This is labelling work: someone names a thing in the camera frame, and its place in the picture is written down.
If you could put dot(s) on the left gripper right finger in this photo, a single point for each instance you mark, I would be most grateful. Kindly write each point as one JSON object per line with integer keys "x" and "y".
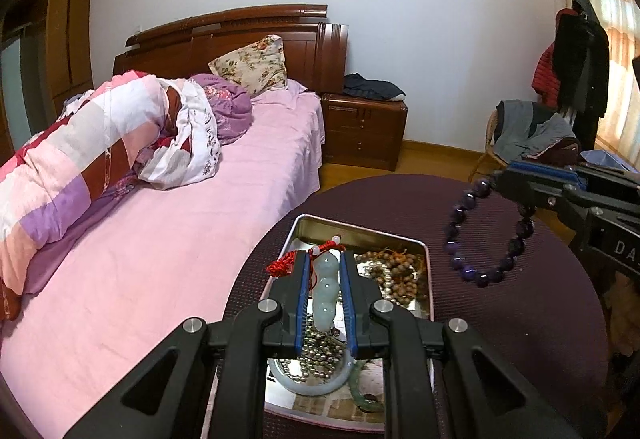
{"x": 443, "y": 380}

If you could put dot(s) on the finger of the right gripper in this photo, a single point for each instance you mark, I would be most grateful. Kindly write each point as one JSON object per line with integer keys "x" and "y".
{"x": 545, "y": 169}
{"x": 532, "y": 189}

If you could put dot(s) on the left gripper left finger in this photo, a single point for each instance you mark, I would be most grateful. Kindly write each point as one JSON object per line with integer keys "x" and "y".
{"x": 207, "y": 379}

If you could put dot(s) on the jade gourd red cord pendant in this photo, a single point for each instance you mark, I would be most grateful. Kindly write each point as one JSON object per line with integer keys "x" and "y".
{"x": 324, "y": 277}

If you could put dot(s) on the grey clothes on chair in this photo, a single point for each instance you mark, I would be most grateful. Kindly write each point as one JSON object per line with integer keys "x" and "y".
{"x": 529, "y": 131}

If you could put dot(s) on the blue grid box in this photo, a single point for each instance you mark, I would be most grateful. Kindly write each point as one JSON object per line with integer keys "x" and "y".
{"x": 607, "y": 159}

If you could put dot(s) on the wicker chair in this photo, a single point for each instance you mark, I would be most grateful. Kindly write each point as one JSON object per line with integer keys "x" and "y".
{"x": 489, "y": 152}

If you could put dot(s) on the pale white jade bangle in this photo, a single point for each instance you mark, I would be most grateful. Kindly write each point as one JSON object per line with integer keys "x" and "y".
{"x": 318, "y": 380}

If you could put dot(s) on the dark purple dotted tablecloth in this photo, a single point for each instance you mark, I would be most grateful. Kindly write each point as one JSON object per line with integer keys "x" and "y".
{"x": 545, "y": 317}

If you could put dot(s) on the red puffer jacket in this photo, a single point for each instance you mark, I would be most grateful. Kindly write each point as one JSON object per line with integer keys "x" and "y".
{"x": 545, "y": 82}

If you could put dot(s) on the pink metal tin box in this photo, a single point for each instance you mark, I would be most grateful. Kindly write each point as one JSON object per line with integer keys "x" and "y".
{"x": 400, "y": 266}

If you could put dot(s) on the bed with pink sheet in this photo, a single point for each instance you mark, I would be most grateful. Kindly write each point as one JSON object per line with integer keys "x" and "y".
{"x": 141, "y": 260}

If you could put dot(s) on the hanging dark coats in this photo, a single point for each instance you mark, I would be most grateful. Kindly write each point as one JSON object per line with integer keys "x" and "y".
{"x": 581, "y": 63}

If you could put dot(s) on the wooden nightstand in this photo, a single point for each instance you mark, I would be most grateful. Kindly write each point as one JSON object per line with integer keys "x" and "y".
{"x": 361, "y": 132}

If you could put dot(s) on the dark folded clothes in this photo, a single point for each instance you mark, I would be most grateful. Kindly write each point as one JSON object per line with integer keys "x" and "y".
{"x": 355, "y": 85}

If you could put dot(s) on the patterned curtain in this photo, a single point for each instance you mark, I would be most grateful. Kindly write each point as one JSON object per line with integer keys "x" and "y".
{"x": 619, "y": 130}

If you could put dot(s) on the wooden headboard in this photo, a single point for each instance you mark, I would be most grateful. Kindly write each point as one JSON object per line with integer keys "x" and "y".
{"x": 315, "y": 49}

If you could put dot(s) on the purple blanket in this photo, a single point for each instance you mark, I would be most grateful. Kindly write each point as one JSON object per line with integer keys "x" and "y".
{"x": 230, "y": 104}

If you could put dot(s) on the patchwork pink quilt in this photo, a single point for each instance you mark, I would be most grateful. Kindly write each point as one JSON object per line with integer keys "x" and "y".
{"x": 162, "y": 132}

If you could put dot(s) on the floral pillow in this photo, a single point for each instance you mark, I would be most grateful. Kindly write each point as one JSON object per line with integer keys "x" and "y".
{"x": 256, "y": 67}

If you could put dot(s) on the wooden wardrobe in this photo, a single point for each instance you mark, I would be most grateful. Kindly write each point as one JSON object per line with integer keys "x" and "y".
{"x": 45, "y": 61}

